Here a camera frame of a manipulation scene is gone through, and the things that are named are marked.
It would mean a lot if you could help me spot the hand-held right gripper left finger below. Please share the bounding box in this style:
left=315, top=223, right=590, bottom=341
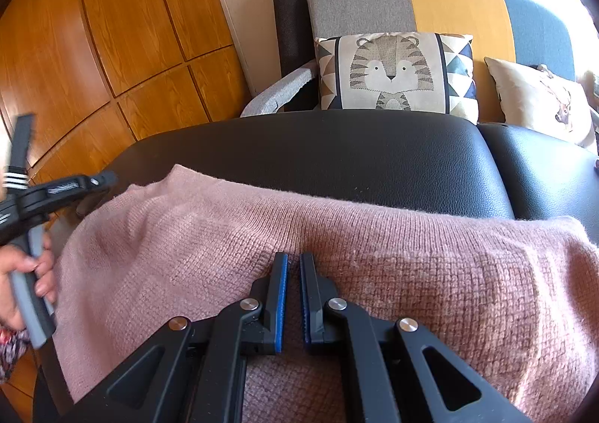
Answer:
left=61, top=252, right=290, bottom=423

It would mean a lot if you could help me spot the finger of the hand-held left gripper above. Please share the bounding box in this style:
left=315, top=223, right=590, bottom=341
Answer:
left=28, top=171, right=118, bottom=216

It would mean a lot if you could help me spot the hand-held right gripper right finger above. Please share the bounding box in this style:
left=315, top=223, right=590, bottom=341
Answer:
left=299, top=252, right=534, bottom=423

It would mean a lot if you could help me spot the pink knit sweater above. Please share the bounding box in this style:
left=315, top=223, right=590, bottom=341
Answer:
left=51, top=164, right=597, bottom=423

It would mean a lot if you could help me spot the person's left hand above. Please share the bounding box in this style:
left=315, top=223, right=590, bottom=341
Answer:
left=0, top=233, right=58, bottom=330

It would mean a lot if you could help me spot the dark round table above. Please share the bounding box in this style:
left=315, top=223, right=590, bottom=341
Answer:
left=33, top=113, right=599, bottom=423

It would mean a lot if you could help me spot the orange wooden wardrobe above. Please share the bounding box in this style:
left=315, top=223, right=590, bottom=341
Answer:
left=0, top=0, right=256, bottom=405

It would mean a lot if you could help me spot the tiger print cushion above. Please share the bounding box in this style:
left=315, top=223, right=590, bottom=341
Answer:
left=314, top=31, right=480, bottom=124

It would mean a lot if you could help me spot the rolled black mat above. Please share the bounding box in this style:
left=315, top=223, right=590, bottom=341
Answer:
left=270, top=0, right=314, bottom=112

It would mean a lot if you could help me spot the grey yellow blue sofa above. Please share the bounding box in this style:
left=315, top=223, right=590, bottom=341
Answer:
left=241, top=0, right=576, bottom=124

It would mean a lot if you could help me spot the deer print cushion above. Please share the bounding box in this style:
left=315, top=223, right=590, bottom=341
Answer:
left=484, top=57, right=597, bottom=155

